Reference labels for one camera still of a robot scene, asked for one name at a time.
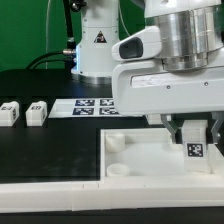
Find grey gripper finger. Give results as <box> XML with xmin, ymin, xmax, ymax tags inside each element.
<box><xmin>210</xmin><ymin>111</ymin><xmax>224</xmax><ymax>144</ymax></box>

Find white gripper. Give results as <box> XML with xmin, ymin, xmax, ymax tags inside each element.
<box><xmin>112</xmin><ymin>26</ymin><xmax>224</xmax><ymax>144</ymax></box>

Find white square table top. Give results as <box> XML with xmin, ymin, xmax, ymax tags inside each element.
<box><xmin>100</xmin><ymin>128</ymin><xmax>224</xmax><ymax>187</ymax></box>

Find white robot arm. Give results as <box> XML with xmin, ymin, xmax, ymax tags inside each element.
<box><xmin>72</xmin><ymin>0</ymin><xmax>224</xmax><ymax>143</ymax></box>

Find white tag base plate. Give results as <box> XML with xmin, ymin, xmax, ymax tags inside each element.
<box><xmin>47</xmin><ymin>97</ymin><xmax>144</xmax><ymax>119</ymax></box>

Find black thick cable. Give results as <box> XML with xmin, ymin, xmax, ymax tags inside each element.
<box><xmin>25</xmin><ymin>48</ymin><xmax>78</xmax><ymax>70</ymax></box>

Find thin white cable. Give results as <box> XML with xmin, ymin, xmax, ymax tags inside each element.
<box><xmin>117</xmin><ymin>0</ymin><xmax>130</xmax><ymax>36</ymax></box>

